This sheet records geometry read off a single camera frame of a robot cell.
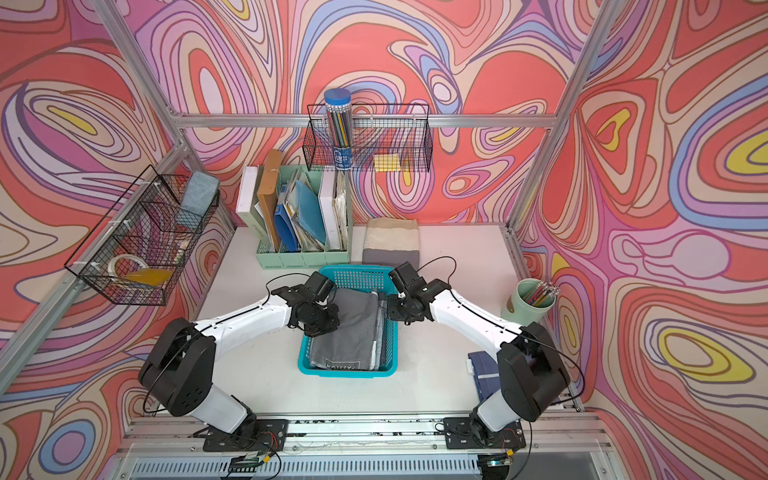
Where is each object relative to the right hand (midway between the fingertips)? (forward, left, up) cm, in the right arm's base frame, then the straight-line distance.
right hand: (396, 319), depth 85 cm
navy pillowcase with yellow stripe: (-13, -25, -9) cm, 30 cm away
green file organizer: (+28, +45, -3) cm, 53 cm away
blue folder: (+35, +27, +10) cm, 45 cm away
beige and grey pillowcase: (+37, 0, -7) cm, 37 cm away
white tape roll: (+4, +64, +27) cm, 70 cm away
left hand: (0, +16, -3) cm, 16 cm away
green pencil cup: (+2, -38, +4) cm, 39 cm away
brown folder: (+28, +35, +25) cm, 52 cm away
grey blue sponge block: (+26, +53, +28) cm, 65 cm away
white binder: (+34, +20, +18) cm, 43 cm away
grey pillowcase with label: (-5, +11, -3) cm, 13 cm away
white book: (+33, +43, +23) cm, 59 cm away
